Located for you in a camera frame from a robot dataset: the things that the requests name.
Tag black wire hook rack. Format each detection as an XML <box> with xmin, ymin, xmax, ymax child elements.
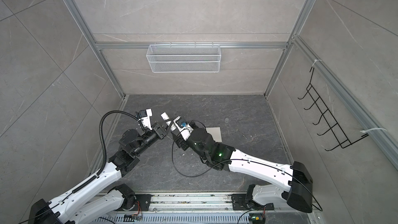
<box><xmin>297</xmin><ymin>67</ymin><xmax>369</xmax><ymax>151</ymax></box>

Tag white wire mesh basket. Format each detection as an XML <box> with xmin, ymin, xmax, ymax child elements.
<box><xmin>146</xmin><ymin>44</ymin><xmax>222</xmax><ymax>73</ymax></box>

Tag aluminium frame profiles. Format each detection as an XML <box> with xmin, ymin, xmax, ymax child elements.
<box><xmin>48</xmin><ymin>0</ymin><xmax>398</xmax><ymax>172</ymax></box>

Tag white glue stick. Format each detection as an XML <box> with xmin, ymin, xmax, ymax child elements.
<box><xmin>161</xmin><ymin>112</ymin><xmax>173</xmax><ymax>126</ymax></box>

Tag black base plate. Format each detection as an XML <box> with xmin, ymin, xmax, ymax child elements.
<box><xmin>231</xmin><ymin>194</ymin><xmax>275</xmax><ymax>211</ymax></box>
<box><xmin>119</xmin><ymin>194</ymin><xmax>152</xmax><ymax>212</ymax></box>

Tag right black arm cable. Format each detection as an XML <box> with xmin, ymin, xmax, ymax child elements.
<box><xmin>170</xmin><ymin>120</ymin><xmax>323</xmax><ymax>212</ymax></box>

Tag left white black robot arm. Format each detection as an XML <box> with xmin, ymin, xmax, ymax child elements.
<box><xmin>27</xmin><ymin>118</ymin><xmax>176</xmax><ymax>224</ymax></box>

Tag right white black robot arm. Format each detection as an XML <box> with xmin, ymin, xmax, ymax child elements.
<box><xmin>172</xmin><ymin>128</ymin><xmax>315</xmax><ymax>213</ymax></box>

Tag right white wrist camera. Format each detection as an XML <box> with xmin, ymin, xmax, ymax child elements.
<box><xmin>173</xmin><ymin>116</ymin><xmax>194</xmax><ymax>141</ymax></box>

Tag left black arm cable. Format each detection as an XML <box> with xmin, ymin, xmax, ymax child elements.
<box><xmin>71</xmin><ymin>110</ymin><xmax>140</xmax><ymax>194</ymax></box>

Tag cream paper envelope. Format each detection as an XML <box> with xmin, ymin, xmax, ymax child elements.
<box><xmin>206</xmin><ymin>127</ymin><xmax>222</xmax><ymax>143</ymax></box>

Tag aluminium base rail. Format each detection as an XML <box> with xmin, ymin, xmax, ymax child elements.
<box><xmin>60</xmin><ymin>191</ymin><xmax>321</xmax><ymax>224</ymax></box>

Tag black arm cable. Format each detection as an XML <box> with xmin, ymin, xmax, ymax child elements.
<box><xmin>170</xmin><ymin>120</ymin><xmax>323</xmax><ymax>212</ymax></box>
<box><xmin>71</xmin><ymin>110</ymin><xmax>140</xmax><ymax>194</ymax></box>

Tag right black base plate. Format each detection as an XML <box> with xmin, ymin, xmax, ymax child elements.
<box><xmin>231</xmin><ymin>194</ymin><xmax>275</xmax><ymax>211</ymax></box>

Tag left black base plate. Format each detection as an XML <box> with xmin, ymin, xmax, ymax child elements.
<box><xmin>119</xmin><ymin>194</ymin><xmax>152</xmax><ymax>212</ymax></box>

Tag white cable tie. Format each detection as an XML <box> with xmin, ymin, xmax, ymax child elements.
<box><xmin>360</xmin><ymin>127</ymin><xmax>388</xmax><ymax>133</ymax></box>

